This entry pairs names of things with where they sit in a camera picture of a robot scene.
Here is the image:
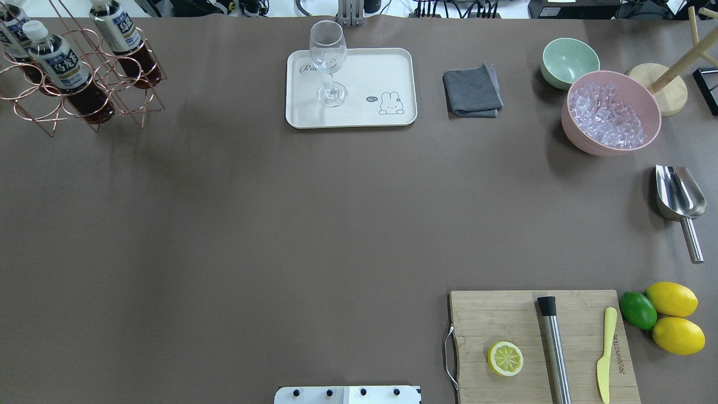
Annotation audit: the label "yellow plastic knife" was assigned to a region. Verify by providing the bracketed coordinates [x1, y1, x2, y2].
[596, 307, 618, 403]

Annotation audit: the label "grey metal bracket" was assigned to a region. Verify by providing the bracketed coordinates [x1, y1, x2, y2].
[337, 0, 366, 26]

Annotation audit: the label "wooden stand with pegs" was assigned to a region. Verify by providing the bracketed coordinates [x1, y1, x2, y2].
[627, 7, 717, 117]

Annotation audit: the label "grey folded cloth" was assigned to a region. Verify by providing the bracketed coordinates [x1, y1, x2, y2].
[442, 63, 504, 118]

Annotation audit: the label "bamboo cutting board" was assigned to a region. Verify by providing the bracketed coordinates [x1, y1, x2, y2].
[449, 290, 619, 403]

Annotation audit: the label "steel muddler black tip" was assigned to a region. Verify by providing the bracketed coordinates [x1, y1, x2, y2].
[537, 296, 572, 403]

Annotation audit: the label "yellow lemon upper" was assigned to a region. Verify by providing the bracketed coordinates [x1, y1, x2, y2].
[644, 281, 698, 318]

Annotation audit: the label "tea bottle middle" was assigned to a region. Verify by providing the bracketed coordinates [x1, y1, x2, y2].
[21, 20, 115, 125]

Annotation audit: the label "green lime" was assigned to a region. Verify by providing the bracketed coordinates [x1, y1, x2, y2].
[619, 292, 657, 330]

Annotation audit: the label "yellow lemon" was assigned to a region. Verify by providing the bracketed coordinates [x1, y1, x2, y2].
[652, 316, 706, 355]
[644, 281, 698, 318]

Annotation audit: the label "tea bottle far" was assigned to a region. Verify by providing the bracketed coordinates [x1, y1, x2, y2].
[1, 1, 43, 84]

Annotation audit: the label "green bowl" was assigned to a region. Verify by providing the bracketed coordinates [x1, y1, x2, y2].
[540, 38, 601, 90]

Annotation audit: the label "cream rabbit tray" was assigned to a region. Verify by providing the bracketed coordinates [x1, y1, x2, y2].
[285, 48, 418, 130]

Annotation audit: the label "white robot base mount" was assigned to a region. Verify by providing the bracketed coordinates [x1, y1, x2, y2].
[274, 384, 422, 403]

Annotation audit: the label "tea bottle near tray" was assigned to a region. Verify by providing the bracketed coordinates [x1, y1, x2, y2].
[89, 1, 162, 89]

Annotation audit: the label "copper wire bottle basket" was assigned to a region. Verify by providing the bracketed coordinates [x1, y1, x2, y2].
[2, 7, 164, 136]

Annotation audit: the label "half lemon slice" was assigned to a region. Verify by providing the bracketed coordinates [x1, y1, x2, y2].
[487, 342, 524, 377]

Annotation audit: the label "pink bowl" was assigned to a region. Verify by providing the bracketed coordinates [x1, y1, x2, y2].
[561, 71, 662, 157]

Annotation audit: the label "steel ice scoop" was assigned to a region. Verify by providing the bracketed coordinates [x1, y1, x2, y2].
[655, 164, 707, 264]

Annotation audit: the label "clear wine glass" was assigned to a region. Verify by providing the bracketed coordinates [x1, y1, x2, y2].
[309, 20, 348, 107]

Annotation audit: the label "yellow lemon lower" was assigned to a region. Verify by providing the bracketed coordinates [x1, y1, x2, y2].
[652, 316, 706, 355]

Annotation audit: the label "clear ice cubes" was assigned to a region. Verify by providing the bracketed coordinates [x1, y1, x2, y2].
[568, 82, 648, 149]

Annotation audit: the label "black frame object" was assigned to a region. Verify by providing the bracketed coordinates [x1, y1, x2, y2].
[692, 67, 717, 117]

